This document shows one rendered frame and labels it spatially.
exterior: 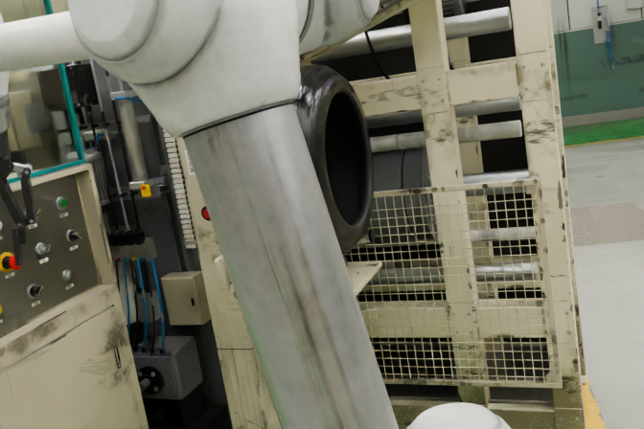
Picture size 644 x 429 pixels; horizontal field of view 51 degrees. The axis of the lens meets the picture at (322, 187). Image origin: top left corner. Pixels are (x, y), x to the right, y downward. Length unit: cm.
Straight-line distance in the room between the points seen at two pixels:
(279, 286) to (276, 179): 9
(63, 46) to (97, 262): 135
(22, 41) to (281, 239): 45
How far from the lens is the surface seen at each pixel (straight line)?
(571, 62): 1090
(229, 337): 218
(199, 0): 51
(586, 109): 1098
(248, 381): 222
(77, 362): 203
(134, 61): 52
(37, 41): 87
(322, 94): 181
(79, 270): 210
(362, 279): 203
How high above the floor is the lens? 143
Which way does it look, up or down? 10 degrees down
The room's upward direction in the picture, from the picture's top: 9 degrees counter-clockwise
